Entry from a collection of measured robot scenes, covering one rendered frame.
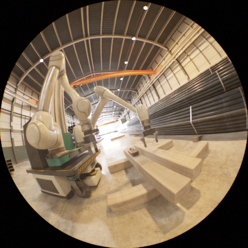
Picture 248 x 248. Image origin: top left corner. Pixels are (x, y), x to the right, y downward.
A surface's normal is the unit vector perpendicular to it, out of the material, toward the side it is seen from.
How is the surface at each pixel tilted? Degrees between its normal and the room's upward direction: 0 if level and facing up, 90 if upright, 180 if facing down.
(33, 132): 96
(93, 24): 170
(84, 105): 98
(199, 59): 90
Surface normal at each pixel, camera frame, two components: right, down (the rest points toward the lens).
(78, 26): 0.44, 0.90
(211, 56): -0.94, 0.28
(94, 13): 0.13, 0.99
